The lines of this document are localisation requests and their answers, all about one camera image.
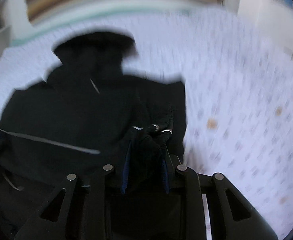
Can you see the black hooded jacket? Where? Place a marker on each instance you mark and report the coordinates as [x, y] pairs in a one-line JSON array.
[[56, 133]]

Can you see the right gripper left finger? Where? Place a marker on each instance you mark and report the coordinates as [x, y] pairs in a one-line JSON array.
[[106, 210]]

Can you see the green bed sheet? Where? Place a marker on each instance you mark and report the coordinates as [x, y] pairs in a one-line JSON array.
[[24, 32]]

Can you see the white floral bedspread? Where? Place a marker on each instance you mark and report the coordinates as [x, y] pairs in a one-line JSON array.
[[239, 93]]

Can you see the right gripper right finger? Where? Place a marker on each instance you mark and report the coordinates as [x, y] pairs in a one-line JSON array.
[[176, 209]]

